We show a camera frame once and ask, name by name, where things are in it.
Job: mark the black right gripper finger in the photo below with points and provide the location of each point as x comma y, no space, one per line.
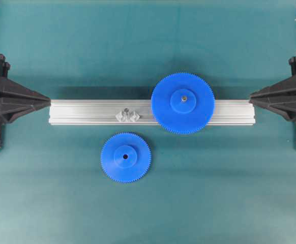
286,87
285,107

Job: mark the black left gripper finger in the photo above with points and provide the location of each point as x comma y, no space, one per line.
11,89
12,108

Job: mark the small blue gear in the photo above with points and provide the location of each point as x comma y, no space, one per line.
125,157

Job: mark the large blue gear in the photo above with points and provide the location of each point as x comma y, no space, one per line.
177,116

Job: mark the aluminium extrusion rail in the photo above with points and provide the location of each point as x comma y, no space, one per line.
102,112

